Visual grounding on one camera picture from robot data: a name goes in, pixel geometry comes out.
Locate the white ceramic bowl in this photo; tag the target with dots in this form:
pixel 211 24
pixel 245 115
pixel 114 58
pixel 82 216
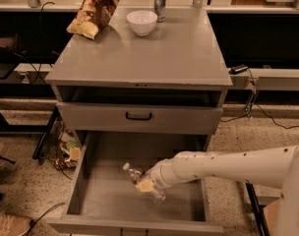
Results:
pixel 142 22

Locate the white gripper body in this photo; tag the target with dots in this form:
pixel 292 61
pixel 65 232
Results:
pixel 154 174

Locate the tan shoe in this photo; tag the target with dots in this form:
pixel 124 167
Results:
pixel 14 225

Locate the cardboard box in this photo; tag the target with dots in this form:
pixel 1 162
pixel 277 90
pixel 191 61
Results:
pixel 271 216

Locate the silver drink can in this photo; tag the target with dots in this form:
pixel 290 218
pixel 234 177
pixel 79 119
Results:
pixel 159 9

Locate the closed grey upper drawer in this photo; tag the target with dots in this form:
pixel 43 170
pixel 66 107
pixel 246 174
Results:
pixel 165 119

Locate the black metal cart frame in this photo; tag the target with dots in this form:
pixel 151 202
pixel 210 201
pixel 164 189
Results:
pixel 257 211

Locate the black wire basket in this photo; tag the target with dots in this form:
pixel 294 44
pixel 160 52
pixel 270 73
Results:
pixel 58 144

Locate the open grey lower drawer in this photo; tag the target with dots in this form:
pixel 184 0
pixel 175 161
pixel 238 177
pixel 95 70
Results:
pixel 104 203

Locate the grey drawer cabinet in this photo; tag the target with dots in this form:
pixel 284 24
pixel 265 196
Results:
pixel 178 64

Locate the clear plastic water bottle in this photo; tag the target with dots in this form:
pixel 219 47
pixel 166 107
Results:
pixel 135 174

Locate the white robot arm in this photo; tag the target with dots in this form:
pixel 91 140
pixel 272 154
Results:
pixel 272 167

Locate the black drawer handle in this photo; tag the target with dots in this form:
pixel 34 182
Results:
pixel 129 116

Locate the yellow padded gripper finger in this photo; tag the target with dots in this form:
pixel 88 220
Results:
pixel 145 185

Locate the black power adapter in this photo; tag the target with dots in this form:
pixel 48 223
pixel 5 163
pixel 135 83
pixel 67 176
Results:
pixel 238 69

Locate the brown chip bag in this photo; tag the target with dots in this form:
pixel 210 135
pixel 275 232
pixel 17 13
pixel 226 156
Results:
pixel 92 17

